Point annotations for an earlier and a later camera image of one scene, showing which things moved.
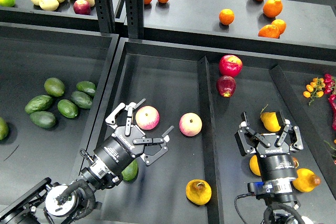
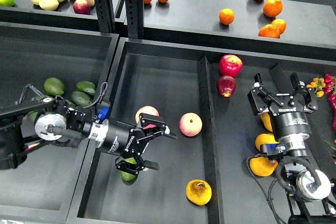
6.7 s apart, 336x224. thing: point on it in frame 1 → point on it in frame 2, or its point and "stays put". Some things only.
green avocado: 129,173 stays put
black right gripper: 276,162 → 286,119
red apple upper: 230,65 stays put
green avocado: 82,99 stays put
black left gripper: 119,149 → 123,140
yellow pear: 198,192 stays put
